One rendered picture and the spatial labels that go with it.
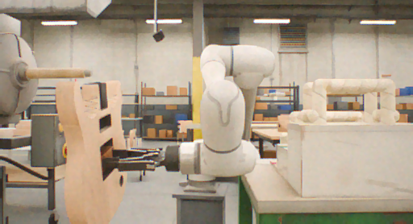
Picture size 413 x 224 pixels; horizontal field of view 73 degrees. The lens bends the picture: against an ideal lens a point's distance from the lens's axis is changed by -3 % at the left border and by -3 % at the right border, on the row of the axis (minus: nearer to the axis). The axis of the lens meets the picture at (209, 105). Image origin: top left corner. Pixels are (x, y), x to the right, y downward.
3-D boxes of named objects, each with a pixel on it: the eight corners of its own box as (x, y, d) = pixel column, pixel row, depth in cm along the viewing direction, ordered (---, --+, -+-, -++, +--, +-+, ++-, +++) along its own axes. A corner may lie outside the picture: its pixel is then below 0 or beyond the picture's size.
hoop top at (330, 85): (314, 91, 68) (314, 78, 68) (310, 92, 71) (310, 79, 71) (398, 91, 67) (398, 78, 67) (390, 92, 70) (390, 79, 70)
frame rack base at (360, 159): (302, 198, 66) (302, 124, 66) (285, 182, 81) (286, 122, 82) (417, 197, 65) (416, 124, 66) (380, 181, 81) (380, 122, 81)
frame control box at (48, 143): (-17, 185, 101) (-16, 114, 101) (22, 172, 122) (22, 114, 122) (48, 187, 100) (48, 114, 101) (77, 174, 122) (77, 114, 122)
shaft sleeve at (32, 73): (25, 76, 85) (27, 66, 86) (31, 80, 88) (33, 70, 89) (82, 76, 85) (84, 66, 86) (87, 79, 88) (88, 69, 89)
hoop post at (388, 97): (385, 124, 67) (385, 85, 67) (377, 123, 70) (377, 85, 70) (398, 124, 67) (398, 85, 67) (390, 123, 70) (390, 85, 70)
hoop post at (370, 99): (368, 122, 75) (367, 87, 75) (361, 122, 78) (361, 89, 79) (379, 122, 75) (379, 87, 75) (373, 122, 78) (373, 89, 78)
